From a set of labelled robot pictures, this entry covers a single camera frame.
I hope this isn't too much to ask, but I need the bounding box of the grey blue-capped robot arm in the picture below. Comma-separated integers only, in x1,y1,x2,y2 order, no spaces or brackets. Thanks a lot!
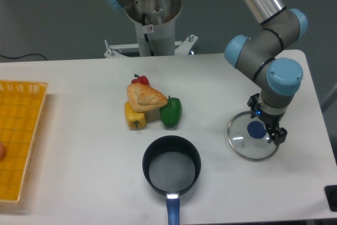
105,0,308,145

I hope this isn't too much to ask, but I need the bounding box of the black device at table edge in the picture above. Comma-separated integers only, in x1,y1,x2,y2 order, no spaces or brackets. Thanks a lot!
324,184,337,212

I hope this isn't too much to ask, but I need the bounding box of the yellow woven basket tray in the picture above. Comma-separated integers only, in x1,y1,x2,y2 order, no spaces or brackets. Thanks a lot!
1,80,48,203

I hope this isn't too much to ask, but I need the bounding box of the yellow bell pepper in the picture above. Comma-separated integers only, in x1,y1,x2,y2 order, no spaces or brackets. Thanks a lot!
124,101,147,130

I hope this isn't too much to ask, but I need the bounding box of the glass pot lid blue knob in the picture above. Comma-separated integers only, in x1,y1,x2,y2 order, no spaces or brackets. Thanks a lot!
227,111,279,162

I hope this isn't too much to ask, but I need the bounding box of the red bell pepper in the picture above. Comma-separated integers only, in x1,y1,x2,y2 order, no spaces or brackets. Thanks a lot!
131,74,150,86

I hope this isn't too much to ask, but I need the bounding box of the golden triangle puff pastry bread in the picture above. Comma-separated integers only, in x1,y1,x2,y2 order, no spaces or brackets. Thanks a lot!
126,83,168,113

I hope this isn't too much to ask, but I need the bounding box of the green bell pepper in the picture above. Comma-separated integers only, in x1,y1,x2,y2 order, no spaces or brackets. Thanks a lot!
160,96,182,128

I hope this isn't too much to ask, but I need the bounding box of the black cable on floor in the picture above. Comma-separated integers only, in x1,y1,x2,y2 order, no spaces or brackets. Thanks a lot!
0,53,48,61

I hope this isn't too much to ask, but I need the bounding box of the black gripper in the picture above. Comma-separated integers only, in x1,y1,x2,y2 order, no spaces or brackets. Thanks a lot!
247,93,288,145

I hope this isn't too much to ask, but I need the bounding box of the dark saucepan with blue handle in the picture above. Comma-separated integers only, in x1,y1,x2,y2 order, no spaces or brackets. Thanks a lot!
142,135,202,224

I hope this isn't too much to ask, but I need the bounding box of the grey table leg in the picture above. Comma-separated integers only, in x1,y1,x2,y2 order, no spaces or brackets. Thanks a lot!
321,83,337,113

